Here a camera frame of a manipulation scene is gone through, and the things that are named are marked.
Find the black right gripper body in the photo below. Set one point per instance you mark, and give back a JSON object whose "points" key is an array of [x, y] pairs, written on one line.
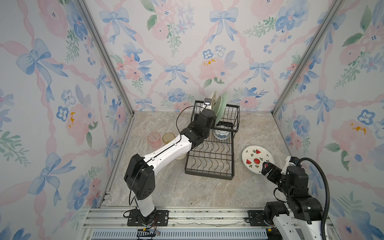
{"points": [[276, 176]]}

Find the white plate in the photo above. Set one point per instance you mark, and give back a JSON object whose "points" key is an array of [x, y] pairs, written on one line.
{"points": [[254, 157]]}

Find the black wire dish rack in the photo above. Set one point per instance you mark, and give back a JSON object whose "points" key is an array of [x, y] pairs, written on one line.
{"points": [[214, 158]]}

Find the blue floral bowl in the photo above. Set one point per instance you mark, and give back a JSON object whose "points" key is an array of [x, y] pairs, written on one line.
{"points": [[221, 135]]}

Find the green plate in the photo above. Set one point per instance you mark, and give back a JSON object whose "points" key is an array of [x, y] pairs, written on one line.
{"points": [[220, 106]]}

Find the cream plate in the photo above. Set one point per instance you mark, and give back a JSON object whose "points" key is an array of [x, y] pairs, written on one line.
{"points": [[213, 99]]}

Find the yellow glass cup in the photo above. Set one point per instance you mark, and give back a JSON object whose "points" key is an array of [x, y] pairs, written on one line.
{"points": [[168, 137]]}

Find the pink glass cup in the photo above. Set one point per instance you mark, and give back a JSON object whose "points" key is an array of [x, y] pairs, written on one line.
{"points": [[155, 140]]}

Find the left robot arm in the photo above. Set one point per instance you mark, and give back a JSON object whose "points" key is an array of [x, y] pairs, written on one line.
{"points": [[141, 172]]}

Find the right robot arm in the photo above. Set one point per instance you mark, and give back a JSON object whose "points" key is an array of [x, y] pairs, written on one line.
{"points": [[292, 181]]}

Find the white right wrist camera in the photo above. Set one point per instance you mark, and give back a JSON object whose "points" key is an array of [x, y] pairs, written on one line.
{"points": [[290, 161]]}

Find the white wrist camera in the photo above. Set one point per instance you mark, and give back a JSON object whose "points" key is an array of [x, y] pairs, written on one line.
{"points": [[290, 161], [208, 103]]}

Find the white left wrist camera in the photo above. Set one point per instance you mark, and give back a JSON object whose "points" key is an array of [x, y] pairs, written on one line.
{"points": [[208, 103]]}

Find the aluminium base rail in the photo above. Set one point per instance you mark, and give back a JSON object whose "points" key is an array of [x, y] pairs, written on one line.
{"points": [[125, 223]]}

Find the aluminium corner post right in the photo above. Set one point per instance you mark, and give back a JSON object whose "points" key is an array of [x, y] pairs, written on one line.
{"points": [[330, 15]]}

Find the aluminium corner post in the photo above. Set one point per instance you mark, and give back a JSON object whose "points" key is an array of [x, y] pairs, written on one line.
{"points": [[90, 24], [330, 15]]}

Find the aluminium corner post left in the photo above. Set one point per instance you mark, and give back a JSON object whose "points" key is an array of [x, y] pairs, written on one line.
{"points": [[90, 24]]}

